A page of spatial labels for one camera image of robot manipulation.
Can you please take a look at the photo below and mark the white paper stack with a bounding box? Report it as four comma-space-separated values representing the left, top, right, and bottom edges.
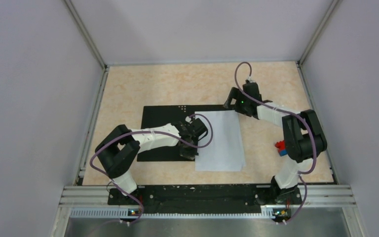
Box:
195, 111, 246, 172

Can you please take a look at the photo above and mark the black file folder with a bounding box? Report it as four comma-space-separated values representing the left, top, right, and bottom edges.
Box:
136, 105, 232, 162

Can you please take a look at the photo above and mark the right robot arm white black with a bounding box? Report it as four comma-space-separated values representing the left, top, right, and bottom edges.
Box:
224, 80, 327, 203

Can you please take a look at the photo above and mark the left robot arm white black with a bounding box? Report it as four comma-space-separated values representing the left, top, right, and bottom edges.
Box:
91, 118, 213, 204

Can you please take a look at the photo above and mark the red blue toy block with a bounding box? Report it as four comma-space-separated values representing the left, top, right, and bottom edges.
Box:
274, 140, 287, 157

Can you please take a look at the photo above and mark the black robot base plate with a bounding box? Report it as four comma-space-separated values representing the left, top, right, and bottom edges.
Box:
108, 184, 302, 214

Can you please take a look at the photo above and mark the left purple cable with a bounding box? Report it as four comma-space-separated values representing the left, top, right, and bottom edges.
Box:
89, 113, 214, 226

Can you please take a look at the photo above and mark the purple cable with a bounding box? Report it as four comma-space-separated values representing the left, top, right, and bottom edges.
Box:
234, 61, 318, 226
89, 113, 214, 226

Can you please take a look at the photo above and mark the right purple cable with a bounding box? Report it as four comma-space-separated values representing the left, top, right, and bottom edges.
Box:
234, 61, 318, 226

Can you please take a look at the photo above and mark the aluminium frame rail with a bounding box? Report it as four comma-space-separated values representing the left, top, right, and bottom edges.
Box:
59, 184, 356, 219

